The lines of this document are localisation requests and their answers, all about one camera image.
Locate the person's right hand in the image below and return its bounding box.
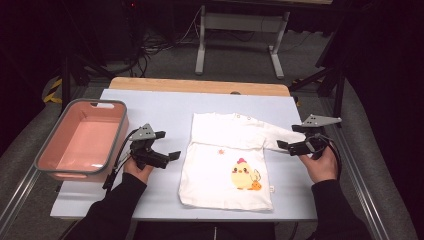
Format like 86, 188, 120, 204
298, 146, 339, 184

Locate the wooden table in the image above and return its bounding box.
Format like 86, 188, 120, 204
108, 76, 291, 98

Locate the white child's shirt chick print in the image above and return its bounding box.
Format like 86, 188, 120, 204
178, 112, 308, 212

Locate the right hand-held gripper black cable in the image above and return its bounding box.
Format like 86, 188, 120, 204
312, 132, 343, 181

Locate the yellow black striped tape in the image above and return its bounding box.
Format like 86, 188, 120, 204
42, 78, 64, 104

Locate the grey metal desk frame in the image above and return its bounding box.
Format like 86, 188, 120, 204
194, 4, 291, 80

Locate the person's torso dark clothing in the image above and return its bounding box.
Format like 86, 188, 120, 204
133, 221, 278, 240

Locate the person's left hand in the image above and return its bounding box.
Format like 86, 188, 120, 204
123, 156, 155, 185

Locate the pink basket with grey rim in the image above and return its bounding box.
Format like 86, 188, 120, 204
34, 98, 130, 183

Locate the white board table cover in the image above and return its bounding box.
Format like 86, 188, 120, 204
49, 88, 318, 223

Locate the left hand-held gripper black cable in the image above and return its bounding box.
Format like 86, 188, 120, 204
101, 128, 139, 193

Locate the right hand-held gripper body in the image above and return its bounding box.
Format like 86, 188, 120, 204
287, 113, 343, 158

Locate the hand-held gripper black cable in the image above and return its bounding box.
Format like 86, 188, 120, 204
101, 128, 139, 193
312, 132, 343, 181

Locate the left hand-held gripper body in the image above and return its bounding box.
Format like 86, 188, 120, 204
129, 123, 170, 170

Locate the bundle of black floor cables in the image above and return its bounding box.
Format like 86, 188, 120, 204
109, 6, 204, 78

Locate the black metal stand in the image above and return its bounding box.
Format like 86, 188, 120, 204
288, 19, 349, 128
59, 49, 116, 114

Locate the aluminium rail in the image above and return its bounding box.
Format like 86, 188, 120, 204
0, 164, 43, 234
321, 96, 390, 240

